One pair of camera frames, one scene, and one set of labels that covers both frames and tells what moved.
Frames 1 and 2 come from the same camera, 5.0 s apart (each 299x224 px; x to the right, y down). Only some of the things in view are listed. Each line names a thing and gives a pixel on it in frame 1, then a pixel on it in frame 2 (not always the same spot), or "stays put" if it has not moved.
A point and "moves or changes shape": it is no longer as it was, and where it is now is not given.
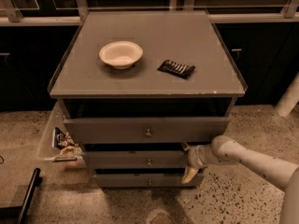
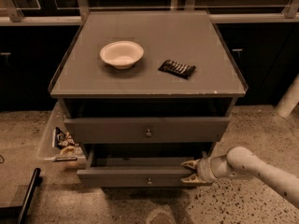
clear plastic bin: [60, 145] stays put
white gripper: [194, 158] to [204, 171]
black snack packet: [178, 69] stays put
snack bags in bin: [65, 143] stays put
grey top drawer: [149, 130] stays put
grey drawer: [135, 160] moves or changes shape
